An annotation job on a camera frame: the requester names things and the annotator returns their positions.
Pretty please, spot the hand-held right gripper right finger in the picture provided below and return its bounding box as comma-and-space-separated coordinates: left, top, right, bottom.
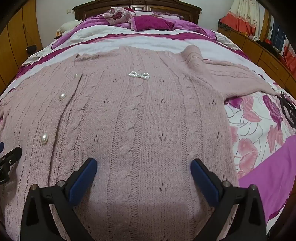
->
190, 159, 267, 241

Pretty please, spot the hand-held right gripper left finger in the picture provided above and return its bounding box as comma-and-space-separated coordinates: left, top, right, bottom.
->
20, 158, 98, 241

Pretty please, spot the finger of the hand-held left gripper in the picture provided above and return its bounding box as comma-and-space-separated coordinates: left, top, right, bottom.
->
0, 141, 23, 186

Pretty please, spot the pink knit cardigan sweater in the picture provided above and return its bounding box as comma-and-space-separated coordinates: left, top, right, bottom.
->
0, 45, 279, 241

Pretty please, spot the dark clothes pile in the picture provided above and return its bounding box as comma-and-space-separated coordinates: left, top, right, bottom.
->
254, 39, 281, 58

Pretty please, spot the floral magenta bed cover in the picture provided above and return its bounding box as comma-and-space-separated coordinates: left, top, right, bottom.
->
0, 13, 296, 232

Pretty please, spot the small black patterned cloth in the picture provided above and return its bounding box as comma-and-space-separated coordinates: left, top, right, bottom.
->
278, 91, 296, 129

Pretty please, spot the wooden wardrobe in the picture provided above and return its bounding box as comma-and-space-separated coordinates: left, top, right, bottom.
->
0, 0, 43, 86

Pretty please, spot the white plush pillow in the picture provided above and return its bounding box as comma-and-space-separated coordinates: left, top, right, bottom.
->
57, 20, 83, 33

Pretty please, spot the white and red curtain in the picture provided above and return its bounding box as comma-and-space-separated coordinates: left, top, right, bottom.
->
281, 35, 296, 67

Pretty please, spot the window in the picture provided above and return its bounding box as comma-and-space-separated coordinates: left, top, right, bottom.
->
268, 19, 287, 49

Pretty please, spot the crumpled pink floral quilt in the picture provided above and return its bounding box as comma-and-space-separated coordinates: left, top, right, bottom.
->
103, 6, 176, 32

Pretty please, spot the cream and orange curtain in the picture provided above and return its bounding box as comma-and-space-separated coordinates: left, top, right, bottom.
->
220, 0, 260, 36

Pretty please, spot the dark wooden headboard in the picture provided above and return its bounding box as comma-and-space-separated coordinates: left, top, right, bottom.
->
72, 0, 203, 25

